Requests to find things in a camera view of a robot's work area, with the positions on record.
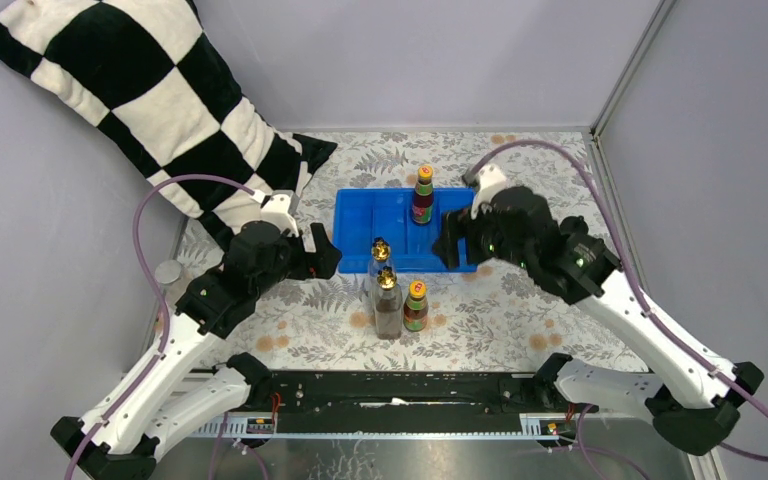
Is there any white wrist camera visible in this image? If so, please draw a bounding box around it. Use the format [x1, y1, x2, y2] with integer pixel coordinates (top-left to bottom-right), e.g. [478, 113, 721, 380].
[462, 164, 509, 220]
[260, 190, 299, 237]

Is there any yellow-cap sauce bottle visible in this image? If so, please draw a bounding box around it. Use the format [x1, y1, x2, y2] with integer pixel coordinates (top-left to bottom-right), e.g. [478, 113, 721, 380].
[412, 165, 434, 225]
[403, 280, 428, 332]

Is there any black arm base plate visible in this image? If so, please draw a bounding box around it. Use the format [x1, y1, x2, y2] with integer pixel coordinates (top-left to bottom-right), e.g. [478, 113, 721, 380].
[235, 370, 583, 435]

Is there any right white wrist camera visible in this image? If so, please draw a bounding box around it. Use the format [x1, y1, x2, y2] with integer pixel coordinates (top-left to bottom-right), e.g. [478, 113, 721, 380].
[462, 164, 509, 220]

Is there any aluminium frame rail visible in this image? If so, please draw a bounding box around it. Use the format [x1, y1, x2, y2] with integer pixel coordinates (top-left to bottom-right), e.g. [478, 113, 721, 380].
[113, 372, 706, 442]

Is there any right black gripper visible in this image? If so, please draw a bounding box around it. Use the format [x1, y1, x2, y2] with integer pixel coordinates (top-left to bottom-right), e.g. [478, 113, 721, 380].
[430, 200, 534, 270]

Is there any floral patterned table mat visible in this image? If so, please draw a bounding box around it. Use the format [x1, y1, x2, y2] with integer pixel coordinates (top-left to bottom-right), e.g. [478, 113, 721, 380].
[158, 130, 650, 373]

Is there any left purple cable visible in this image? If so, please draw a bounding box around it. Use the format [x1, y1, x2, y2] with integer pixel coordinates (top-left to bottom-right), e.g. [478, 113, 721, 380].
[62, 174, 269, 480]

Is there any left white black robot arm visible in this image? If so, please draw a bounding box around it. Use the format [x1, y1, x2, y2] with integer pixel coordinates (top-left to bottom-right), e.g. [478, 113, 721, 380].
[51, 221, 342, 479]

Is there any silver-lid glass shaker jar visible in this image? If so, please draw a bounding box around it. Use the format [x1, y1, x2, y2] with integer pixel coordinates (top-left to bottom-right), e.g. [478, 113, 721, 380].
[154, 259, 191, 315]

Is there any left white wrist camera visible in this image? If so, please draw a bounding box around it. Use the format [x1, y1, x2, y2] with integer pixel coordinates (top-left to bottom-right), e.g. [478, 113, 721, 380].
[260, 190, 299, 237]

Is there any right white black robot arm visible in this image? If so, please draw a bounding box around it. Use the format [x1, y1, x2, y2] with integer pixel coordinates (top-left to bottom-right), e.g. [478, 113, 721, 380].
[432, 186, 764, 456]

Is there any clear gold-cap bottle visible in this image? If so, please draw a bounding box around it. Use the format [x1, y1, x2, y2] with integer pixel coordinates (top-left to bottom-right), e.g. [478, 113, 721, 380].
[374, 267, 403, 340]
[365, 237, 393, 308]

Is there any black white checkered pillow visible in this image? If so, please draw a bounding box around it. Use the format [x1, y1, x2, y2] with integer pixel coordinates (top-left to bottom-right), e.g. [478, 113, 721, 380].
[0, 1, 336, 247]

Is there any blue plastic divided bin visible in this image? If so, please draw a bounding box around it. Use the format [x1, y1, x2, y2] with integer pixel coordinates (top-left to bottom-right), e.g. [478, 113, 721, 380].
[332, 187, 474, 274]

